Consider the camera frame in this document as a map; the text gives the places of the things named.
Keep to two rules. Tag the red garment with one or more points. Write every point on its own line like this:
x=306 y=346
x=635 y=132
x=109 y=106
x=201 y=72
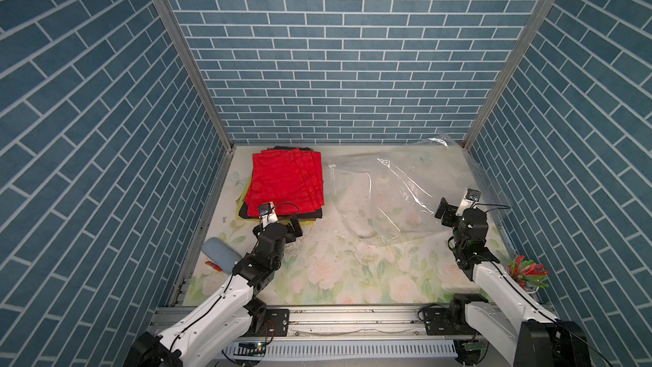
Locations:
x=285 y=181

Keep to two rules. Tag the red capped small pen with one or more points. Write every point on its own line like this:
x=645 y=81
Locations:
x=213 y=266

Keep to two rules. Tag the grey blue small object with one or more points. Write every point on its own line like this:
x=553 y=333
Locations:
x=222 y=254

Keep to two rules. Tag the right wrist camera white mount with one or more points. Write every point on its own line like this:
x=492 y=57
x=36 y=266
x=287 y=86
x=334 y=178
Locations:
x=471 y=199

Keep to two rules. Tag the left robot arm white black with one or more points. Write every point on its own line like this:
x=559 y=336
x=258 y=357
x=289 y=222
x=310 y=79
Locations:
x=231 y=312

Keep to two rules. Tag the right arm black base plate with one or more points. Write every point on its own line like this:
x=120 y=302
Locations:
x=438 y=321

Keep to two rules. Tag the clear plastic vacuum bag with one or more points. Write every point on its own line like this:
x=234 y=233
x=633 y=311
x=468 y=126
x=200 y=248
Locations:
x=390 y=194

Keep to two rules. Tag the cup of coloured clips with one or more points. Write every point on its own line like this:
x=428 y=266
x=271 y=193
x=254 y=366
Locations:
x=527 y=274

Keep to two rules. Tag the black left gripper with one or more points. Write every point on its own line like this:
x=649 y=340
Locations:
x=291 y=235

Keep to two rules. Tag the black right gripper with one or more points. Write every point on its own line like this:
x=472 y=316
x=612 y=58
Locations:
x=450 y=212

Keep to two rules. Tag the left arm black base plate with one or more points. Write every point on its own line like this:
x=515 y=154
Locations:
x=275 y=322

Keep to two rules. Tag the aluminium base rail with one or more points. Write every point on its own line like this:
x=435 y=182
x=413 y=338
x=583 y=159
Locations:
x=339 y=321

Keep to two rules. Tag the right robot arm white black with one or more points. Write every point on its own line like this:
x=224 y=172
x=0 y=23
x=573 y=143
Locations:
x=520 y=328

